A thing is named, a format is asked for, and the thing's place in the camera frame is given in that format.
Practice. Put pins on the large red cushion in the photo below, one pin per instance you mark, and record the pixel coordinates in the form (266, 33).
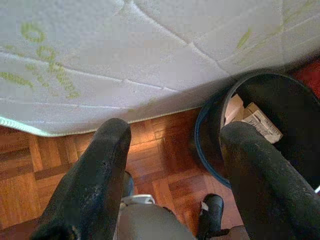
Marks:
(310, 77)

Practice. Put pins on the white quilted mattress green print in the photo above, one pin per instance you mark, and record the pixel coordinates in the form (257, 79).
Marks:
(150, 62)

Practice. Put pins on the black round waste bin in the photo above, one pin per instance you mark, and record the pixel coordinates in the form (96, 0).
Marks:
(295, 107)

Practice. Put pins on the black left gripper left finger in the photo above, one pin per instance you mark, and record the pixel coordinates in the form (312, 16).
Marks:
(95, 180)

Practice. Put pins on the black left robot foot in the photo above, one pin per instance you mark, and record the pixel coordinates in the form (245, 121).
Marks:
(212, 210)

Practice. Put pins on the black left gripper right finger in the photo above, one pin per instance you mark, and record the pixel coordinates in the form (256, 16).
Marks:
(270, 195)

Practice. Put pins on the plain brown cardboard box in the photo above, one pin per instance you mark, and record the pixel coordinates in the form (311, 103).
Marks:
(235, 110)

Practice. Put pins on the cardboard box with printed label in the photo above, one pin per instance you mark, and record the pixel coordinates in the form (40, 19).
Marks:
(267, 127)

